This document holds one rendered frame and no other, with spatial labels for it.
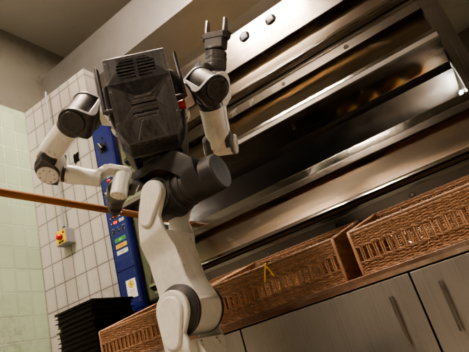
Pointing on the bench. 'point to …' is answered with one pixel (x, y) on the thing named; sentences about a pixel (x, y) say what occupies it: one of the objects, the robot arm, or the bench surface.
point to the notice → (132, 288)
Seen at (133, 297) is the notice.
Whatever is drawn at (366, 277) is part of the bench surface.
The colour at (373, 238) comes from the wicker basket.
